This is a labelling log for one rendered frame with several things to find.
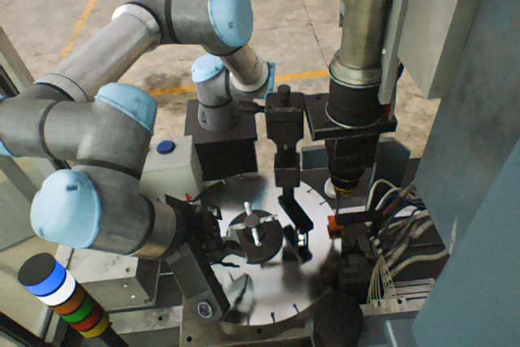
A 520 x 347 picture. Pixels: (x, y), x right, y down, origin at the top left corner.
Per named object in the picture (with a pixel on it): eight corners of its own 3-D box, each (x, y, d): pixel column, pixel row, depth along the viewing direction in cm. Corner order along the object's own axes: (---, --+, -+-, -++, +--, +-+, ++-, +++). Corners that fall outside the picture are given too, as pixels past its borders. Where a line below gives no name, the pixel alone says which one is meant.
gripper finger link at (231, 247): (250, 245, 60) (218, 235, 54) (253, 253, 60) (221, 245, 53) (227, 256, 62) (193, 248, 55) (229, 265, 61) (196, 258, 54)
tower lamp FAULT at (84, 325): (69, 332, 57) (59, 325, 55) (77, 303, 60) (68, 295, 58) (98, 329, 57) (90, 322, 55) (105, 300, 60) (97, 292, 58)
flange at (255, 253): (249, 274, 66) (247, 267, 65) (215, 233, 73) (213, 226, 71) (295, 238, 71) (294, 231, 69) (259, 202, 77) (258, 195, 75)
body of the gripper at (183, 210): (223, 207, 61) (174, 186, 51) (236, 258, 56) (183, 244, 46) (188, 227, 63) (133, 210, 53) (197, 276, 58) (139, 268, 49)
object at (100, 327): (78, 340, 59) (69, 333, 57) (85, 310, 62) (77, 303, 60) (106, 336, 59) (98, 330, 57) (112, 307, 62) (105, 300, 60)
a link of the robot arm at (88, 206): (86, 157, 37) (58, 243, 34) (163, 188, 46) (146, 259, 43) (41, 161, 41) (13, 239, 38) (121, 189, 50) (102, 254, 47)
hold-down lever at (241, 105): (239, 137, 56) (236, 123, 54) (237, 111, 61) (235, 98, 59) (290, 132, 56) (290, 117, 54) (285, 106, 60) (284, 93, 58)
